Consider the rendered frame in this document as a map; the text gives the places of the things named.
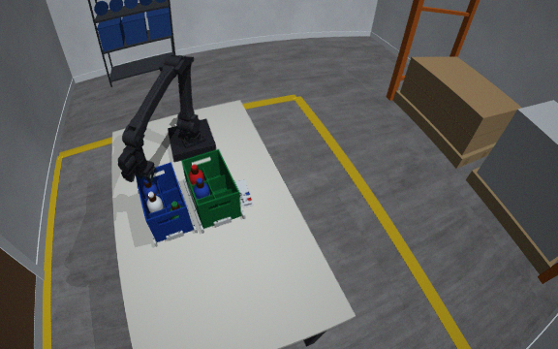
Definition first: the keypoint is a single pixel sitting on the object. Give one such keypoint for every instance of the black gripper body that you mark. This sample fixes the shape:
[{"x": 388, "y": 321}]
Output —
[{"x": 149, "y": 165}]

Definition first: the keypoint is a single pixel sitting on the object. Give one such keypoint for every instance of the blue crate with dividers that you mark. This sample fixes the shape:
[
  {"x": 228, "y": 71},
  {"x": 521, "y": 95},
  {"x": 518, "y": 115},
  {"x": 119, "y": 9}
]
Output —
[{"x": 160, "y": 230}]

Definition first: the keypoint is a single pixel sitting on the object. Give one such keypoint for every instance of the green plastic crate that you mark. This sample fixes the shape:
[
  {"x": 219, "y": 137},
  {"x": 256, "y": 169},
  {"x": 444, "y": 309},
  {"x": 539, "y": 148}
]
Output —
[{"x": 220, "y": 181}]

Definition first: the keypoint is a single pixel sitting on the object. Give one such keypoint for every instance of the white paper strip with colored squares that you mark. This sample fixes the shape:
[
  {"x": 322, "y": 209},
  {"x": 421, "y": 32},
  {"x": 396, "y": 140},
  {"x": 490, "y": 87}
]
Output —
[{"x": 245, "y": 197}]

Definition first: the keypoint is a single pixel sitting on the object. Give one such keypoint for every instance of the white bottle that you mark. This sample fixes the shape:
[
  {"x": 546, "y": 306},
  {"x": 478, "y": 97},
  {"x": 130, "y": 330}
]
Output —
[{"x": 154, "y": 203}]

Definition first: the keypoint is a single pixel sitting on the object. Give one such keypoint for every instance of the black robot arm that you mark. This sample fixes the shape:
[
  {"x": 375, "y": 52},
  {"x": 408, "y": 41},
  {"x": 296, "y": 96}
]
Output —
[{"x": 172, "y": 67}]

